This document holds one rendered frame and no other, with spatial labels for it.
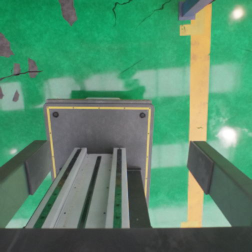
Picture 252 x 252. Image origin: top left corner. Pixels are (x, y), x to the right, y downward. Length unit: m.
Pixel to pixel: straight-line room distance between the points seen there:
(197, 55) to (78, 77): 0.92
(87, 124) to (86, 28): 0.71
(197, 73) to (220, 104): 0.33
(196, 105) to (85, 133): 0.91
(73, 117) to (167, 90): 0.75
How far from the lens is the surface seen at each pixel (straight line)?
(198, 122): 1.64
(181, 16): 1.56
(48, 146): 0.16
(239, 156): 1.93
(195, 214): 2.10
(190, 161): 0.17
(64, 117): 1.22
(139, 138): 1.22
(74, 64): 1.50
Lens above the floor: 1.46
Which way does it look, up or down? 74 degrees down
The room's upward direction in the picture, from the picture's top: 175 degrees clockwise
